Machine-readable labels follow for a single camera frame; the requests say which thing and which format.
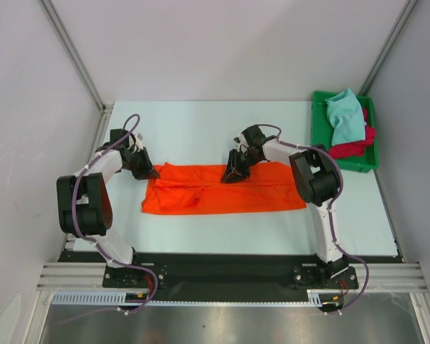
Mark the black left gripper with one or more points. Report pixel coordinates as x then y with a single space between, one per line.
147 172

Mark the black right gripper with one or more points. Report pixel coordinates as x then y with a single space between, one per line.
239 162

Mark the orange t shirt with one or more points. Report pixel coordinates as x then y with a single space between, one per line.
198 190

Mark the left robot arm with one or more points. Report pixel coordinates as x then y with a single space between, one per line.
84 207

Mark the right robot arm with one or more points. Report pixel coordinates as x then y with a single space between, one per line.
318 181

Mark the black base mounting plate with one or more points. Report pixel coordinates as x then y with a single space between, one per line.
223 277

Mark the red t shirt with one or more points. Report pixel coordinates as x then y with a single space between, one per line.
357 148

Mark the teal t shirt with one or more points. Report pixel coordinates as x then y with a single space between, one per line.
345 115

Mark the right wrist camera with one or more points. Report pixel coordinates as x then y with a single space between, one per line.
240 142

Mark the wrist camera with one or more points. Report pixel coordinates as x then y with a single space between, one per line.
137 141
240 142

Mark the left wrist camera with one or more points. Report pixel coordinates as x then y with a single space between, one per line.
137 141

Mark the white slotted cable duct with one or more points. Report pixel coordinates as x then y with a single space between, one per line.
186 302

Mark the right aluminium corner post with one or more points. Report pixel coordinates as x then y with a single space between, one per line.
400 24

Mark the aluminium corner post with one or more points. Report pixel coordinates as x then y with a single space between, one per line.
60 30
400 24

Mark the left aluminium corner post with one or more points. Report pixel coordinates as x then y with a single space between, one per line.
60 30

